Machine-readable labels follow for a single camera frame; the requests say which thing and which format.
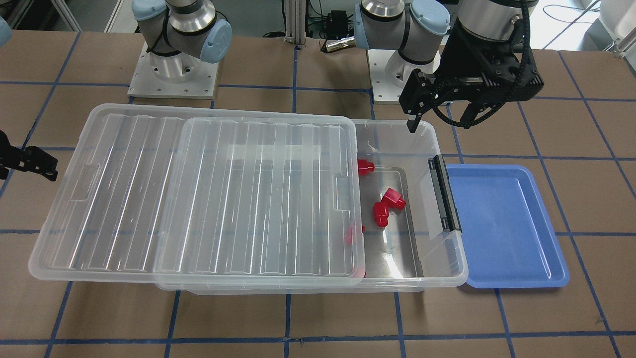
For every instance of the black box latch handle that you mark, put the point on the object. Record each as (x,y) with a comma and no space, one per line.
(448,213)

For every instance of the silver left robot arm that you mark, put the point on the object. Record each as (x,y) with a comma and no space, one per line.
(417,30)

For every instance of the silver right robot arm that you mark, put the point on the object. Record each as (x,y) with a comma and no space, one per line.
(191,29)

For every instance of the blue plastic tray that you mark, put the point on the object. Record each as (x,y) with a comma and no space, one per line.
(508,237)

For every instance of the clear plastic box lid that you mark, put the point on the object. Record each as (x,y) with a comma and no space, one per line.
(190,195)

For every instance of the clear plastic storage box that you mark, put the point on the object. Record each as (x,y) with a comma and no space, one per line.
(413,252)

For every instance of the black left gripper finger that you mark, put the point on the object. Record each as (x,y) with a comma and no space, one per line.
(477,112)
(418,96)

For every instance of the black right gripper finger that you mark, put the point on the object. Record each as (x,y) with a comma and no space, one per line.
(31,159)

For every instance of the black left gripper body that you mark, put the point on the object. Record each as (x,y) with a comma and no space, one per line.
(464,53)

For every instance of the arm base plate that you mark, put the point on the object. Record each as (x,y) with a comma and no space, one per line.
(389,71)
(176,77)

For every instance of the aluminium frame post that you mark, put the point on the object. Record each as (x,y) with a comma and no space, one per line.
(295,17)

